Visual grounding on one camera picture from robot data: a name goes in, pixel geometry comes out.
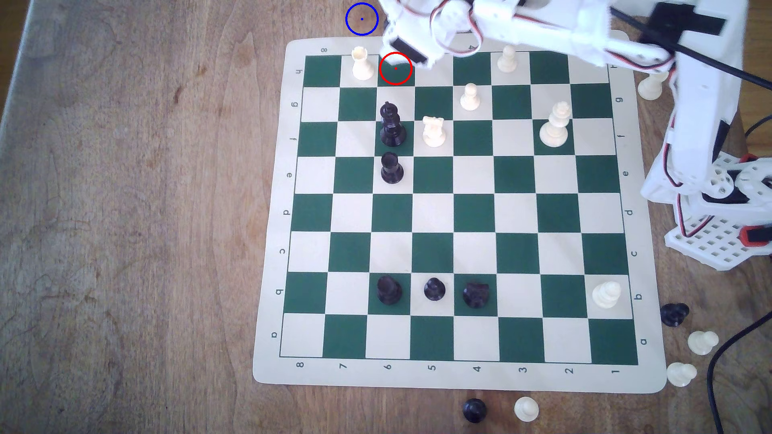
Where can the white bishop chess piece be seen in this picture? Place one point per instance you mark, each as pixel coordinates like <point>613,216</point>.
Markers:
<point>606,295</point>

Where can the green and cream chess mat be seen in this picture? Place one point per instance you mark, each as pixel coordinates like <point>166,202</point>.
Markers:
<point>464,229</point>

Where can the white pawn chess piece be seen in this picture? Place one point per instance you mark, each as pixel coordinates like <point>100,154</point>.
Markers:
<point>507,61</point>
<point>526,409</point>
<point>701,342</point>
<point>680,374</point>
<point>470,99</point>

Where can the black rook chess piece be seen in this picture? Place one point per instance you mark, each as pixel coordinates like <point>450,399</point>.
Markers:
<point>389,290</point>

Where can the red clamp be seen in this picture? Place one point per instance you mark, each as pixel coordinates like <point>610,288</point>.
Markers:
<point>755,235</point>

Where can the white rook on f5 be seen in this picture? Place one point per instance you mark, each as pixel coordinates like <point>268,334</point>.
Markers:
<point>433,134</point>

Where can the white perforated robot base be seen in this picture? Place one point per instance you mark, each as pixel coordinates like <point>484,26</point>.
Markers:
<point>718,244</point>

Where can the black king chess piece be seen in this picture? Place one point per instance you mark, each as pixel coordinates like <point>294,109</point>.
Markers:
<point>392,129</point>

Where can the white queen chess piece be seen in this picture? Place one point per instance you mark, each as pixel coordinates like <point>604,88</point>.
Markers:
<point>554,131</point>

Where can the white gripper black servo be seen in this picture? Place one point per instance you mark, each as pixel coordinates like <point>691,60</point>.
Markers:
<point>407,47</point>

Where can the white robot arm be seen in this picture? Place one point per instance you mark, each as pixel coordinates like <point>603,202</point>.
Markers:
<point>702,108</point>

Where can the white rook chess piece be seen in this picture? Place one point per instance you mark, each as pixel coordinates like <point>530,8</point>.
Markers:
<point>650,88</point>
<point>362,67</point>

